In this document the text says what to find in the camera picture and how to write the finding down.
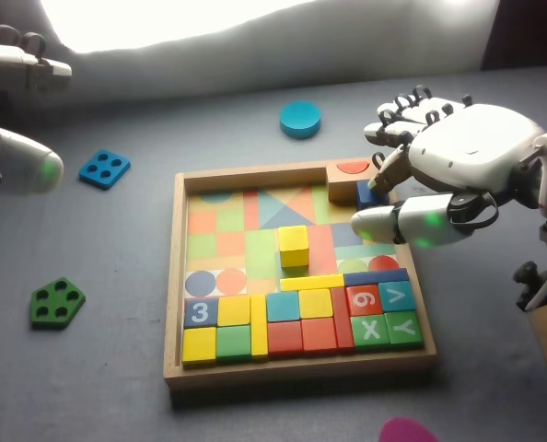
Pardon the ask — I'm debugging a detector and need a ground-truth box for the yellow long flat bar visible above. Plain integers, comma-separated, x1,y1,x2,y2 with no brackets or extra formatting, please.
279,274,345,292

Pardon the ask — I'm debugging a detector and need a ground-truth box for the dark blue long bar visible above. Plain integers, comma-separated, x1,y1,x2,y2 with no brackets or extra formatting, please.
343,268,411,286

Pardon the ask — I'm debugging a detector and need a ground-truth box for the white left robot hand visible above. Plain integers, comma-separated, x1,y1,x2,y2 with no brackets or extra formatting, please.
0,20,73,194

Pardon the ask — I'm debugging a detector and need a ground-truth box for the magenta rounded shape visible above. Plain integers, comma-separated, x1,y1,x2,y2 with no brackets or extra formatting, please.
378,417,439,442

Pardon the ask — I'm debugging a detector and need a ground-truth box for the dark blue letter cube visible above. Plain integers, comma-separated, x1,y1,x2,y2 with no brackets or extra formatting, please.
355,180,390,214

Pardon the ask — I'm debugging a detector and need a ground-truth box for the yellow wooden cube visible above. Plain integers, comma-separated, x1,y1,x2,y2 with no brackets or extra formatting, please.
277,225,310,269

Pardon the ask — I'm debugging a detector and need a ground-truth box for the green pentagon holed piece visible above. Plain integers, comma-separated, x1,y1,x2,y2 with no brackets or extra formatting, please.
29,276,87,331

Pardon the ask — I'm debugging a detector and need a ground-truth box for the wooden puzzle tray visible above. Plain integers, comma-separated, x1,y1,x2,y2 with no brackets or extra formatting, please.
161,158,438,392

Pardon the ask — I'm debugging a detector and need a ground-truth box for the blue round disc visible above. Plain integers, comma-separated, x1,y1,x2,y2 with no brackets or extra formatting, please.
278,99,323,139

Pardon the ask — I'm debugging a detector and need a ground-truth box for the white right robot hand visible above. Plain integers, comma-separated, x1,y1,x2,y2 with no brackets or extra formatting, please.
350,84,547,250

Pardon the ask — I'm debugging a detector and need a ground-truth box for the blue square holed piece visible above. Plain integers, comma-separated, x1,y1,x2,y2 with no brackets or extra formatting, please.
77,148,132,191

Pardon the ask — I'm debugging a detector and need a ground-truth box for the grey table cloth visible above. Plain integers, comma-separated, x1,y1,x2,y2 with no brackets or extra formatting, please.
0,0,547,442

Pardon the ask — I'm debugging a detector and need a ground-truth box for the wooden block with red semicircle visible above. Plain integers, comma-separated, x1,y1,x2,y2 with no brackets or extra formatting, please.
327,160,380,204

